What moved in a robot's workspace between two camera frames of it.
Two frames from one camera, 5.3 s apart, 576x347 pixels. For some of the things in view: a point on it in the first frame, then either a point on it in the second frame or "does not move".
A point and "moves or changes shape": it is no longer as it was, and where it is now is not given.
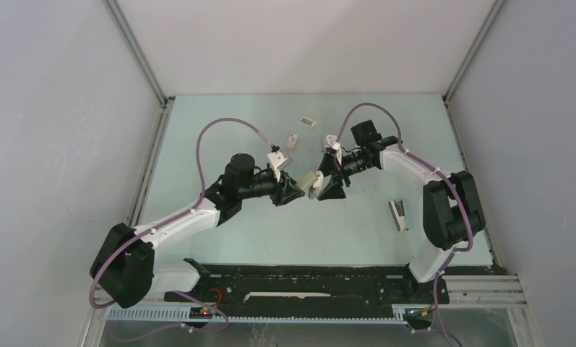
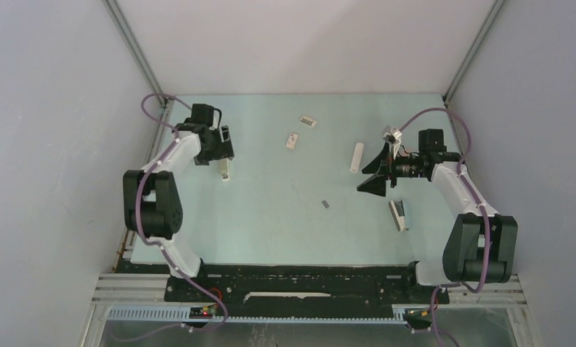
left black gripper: [285, 191] -> [222, 151]
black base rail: [306, 290] does not move
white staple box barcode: [308, 121] does not move
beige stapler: [314, 178] moves or changes shape
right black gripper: [333, 165] -> [391, 164]
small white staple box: [292, 140] does not move
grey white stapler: [398, 213] does not move
